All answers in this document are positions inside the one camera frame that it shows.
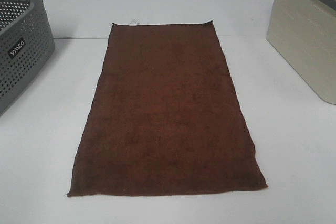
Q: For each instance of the brown towel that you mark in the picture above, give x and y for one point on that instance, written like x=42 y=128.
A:
x=165 y=118

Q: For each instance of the white towel label tag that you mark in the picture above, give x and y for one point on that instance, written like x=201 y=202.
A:
x=134 y=22

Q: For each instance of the beige storage bin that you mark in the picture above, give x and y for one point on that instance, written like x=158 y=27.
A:
x=303 y=32

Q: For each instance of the grey perforated plastic basket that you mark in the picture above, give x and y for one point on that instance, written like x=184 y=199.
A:
x=26 y=45

